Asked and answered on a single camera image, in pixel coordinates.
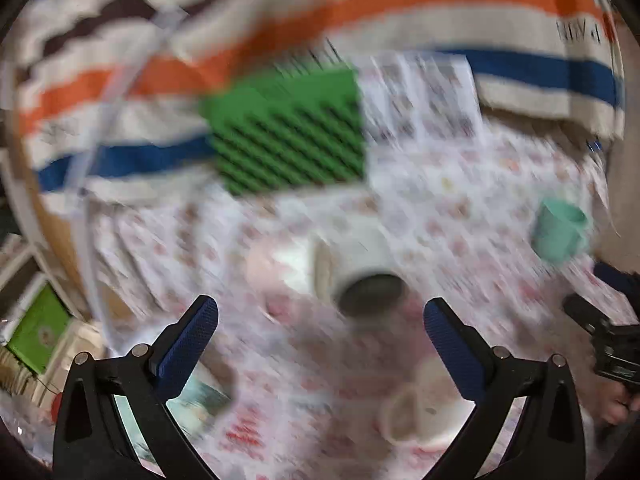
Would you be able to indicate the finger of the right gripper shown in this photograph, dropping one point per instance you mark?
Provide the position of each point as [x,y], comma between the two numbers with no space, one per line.
[626,283]
[587,316]

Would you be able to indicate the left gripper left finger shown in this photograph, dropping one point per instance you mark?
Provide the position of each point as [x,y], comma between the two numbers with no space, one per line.
[90,440]

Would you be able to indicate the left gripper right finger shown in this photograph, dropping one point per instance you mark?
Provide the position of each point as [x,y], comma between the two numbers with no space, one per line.
[548,441]

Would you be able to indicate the pink and white paper cup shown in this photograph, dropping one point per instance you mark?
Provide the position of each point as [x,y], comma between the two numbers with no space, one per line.
[427,411]

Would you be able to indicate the mint green plastic mug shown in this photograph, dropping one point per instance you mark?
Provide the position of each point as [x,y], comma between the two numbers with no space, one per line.
[560,231]

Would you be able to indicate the green storage bin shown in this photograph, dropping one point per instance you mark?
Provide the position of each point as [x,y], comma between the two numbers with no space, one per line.
[39,331]

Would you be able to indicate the baby bear patterned cloth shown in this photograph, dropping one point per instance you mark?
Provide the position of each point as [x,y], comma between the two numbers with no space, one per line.
[461,202]

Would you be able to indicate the teal tissue pack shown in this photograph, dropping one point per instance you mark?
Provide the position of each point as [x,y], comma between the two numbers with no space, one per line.
[201,400]

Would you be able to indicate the christmas print tablecloth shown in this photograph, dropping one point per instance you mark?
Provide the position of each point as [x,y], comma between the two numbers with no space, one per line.
[306,392]

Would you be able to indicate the white ceramic mug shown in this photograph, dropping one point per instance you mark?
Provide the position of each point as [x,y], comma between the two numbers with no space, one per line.
[355,270]

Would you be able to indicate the pink mug with icing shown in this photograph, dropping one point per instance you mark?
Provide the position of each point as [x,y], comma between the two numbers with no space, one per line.
[289,270]

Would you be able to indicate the green checkered box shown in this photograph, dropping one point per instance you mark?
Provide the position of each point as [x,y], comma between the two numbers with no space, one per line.
[277,132]

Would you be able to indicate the striped blanket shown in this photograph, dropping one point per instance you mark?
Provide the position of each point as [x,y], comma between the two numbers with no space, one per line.
[556,59]

